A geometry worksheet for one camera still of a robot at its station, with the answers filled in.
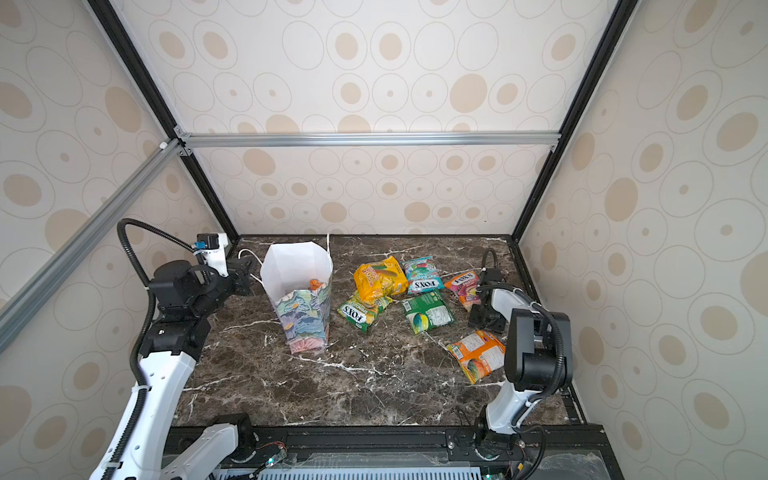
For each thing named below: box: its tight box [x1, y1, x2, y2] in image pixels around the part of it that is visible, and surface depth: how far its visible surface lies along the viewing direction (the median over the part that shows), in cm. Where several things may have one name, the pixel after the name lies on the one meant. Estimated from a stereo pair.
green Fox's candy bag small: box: [337, 291, 393, 332], surface depth 97 cm
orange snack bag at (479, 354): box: [446, 330, 506, 384], surface depth 89 cm
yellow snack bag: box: [354, 256, 409, 304], surface depth 102 cm
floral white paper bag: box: [260, 242, 333, 354], surface depth 85 cm
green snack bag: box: [402, 291, 455, 334], surface depth 97 cm
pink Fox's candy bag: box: [444, 271, 481, 311], surface depth 102 cm
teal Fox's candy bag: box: [400, 256, 445, 295], surface depth 106 cm
